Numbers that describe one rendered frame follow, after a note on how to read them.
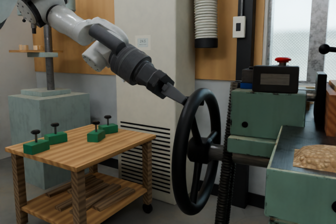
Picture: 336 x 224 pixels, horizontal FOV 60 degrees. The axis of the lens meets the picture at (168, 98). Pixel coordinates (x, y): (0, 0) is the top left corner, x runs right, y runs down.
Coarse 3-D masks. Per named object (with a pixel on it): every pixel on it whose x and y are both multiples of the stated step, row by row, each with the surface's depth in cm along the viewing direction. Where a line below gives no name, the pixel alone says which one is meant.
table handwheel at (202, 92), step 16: (192, 96) 61; (208, 96) 67; (192, 112) 58; (176, 128) 57; (192, 128) 62; (176, 144) 55; (192, 144) 66; (208, 144) 65; (176, 160) 55; (192, 160) 67; (208, 160) 66; (240, 160) 62; (256, 160) 61; (176, 176) 55; (208, 176) 76; (176, 192) 56; (192, 192) 65; (208, 192) 72; (192, 208) 61
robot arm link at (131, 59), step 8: (136, 48) 75; (128, 56) 72; (136, 56) 72; (144, 56) 72; (120, 64) 72; (128, 64) 71; (136, 64) 71; (144, 64) 70; (152, 64) 74; (120, 72) 73; (128, 72) 71; (136, 72) 72; (144, 72) 70; (152, 72) 69; (160, 72) 68; (128, 80) 73; (136, 80) 71; (144, 80) 70; (152, 80) 67; (160, 80) 69; (168, 80) 72; (152, 88) 68; (160, 88) 71; (160, 96) 74
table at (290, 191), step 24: (312, 120) 58; (240, 144) 56; (264, 144) 54; (288, 144) 42; (312, 144) 42; (288, 168) 33; (288, 192) 33; (312, 192) 32; (288, 216) 33; (312, 216) 32
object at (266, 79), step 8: (280, 64) 55; (248, 72) 59; (256, 72) 55; (264, 72) 54; (272, 72) 53; (280, 72) 53; (288, 72) 52; (296, 72) 52; (248, 80) 60; (256, 80) 55; (264, 80) 54; (272, 80) 53; (280, 80) 53; (288, 80) 52; (296, 80) 52; (248, 88) 60; (256, 88) 55; (264, 88) 54; (272, 88) 54; (280, 88) 53; (288, 88) 53; (296, 88) 52
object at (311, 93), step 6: (318, 72) 56; (324, 72) 56; (318, 78) 53; (324, 78) 52; (318, 84) 53; (324, 84) 52; (306, 90) 57; (312, 90) 57; (318, 90) 53; (324, 90) 52; (312, 96) 56; (318, 96) 53; (324, 96) 53; (318, 102) 53; (324, 102) 53; (318, 108) 53; (318, 114) 53; (318, 120) 53
